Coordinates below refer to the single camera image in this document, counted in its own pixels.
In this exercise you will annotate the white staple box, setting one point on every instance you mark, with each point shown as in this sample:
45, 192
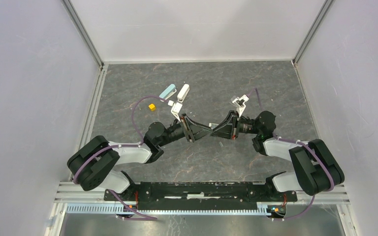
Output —
212, 125

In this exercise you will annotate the light blue stapler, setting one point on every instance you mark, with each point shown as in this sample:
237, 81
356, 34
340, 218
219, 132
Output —
168, 92

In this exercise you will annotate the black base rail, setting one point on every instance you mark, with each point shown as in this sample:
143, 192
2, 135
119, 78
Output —
204, 195

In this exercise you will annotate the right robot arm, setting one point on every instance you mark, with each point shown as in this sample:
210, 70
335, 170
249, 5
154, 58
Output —
315, 169

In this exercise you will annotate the white slotted cable duct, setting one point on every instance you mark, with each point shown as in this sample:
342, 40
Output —
119, 209

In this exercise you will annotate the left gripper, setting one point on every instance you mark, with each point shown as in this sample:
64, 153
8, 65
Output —
196, 130

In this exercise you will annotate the white stapler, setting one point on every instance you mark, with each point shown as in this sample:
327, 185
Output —
183, 92

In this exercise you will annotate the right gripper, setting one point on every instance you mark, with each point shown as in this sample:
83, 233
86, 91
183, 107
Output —
230, 130

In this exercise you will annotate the yellow cube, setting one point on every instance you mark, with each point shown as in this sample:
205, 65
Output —
152, 107

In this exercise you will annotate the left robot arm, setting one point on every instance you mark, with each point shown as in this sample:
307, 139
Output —
93, 165

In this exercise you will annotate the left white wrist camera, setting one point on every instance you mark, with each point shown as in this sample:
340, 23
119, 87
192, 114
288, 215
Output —
175, 108

